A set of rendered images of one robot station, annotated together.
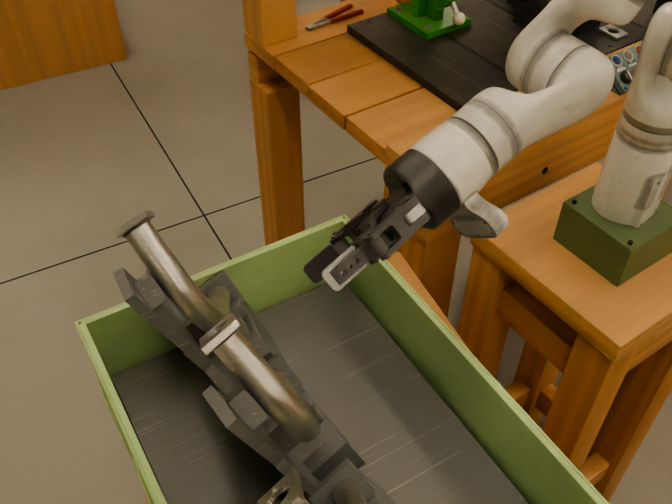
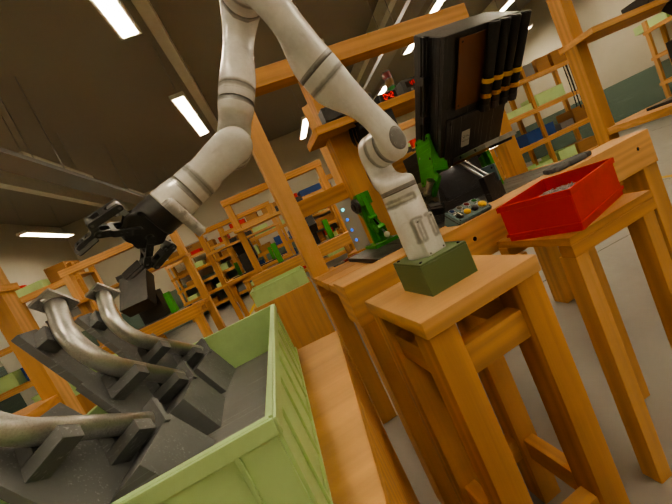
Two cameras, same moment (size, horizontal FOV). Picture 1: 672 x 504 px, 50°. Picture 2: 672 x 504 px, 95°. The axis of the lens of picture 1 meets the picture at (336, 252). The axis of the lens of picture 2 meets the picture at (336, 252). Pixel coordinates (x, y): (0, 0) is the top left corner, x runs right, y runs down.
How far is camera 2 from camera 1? 0.80 m
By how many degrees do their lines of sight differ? 43
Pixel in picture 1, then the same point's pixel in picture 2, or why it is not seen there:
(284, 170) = (348, 337)
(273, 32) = (316, 270)
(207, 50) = not seen: hidden behind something
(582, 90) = (217, 139)
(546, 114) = (205, 156)
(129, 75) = not seen: hidden behind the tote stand
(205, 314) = (117, 327)
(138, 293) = (86, 320)
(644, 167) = (402, 216)
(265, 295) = (239, 356)
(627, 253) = (419, 268)
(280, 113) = (334, 307)
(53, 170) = not seen: hidden behind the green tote
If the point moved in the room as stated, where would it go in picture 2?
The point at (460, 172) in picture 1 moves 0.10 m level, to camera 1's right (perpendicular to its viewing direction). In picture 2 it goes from (158, 191) to (198, 165)
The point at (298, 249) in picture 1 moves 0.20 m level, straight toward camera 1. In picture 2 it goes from (248, 324) to (204, 363)
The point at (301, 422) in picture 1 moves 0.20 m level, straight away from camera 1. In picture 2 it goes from (70, 343) to (166, 299)
